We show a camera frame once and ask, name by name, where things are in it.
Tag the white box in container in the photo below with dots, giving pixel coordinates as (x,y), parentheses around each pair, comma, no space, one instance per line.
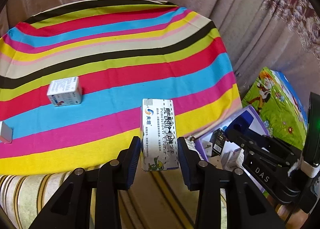
(233,160)

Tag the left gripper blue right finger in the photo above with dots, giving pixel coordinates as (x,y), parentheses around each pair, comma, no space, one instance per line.
(192,167)

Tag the small plain white box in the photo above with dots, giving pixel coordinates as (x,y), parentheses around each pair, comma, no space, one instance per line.
(5,133)

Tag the black camera with green light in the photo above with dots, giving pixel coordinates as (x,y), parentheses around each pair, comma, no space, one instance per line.
(310,154)

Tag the person's right hand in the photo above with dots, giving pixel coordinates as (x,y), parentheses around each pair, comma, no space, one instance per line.
(296,220)

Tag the rainbow striped cloth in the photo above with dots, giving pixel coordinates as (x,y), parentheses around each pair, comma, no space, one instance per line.
(122,51)

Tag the white box with purple rim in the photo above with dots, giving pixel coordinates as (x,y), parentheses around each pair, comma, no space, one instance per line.
(256,130)

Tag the black box in container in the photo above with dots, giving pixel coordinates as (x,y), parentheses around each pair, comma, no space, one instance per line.
(218,141)

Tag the dark blue cube box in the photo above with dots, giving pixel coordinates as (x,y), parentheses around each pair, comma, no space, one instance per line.
(242,122)

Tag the white turtle print medicine box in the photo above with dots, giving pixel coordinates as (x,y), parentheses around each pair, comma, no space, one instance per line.
(158,135)

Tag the white blue medicine box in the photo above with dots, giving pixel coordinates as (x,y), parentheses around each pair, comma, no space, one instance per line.
(66,91)

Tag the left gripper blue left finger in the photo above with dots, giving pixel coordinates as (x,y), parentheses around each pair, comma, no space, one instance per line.
(128,159)

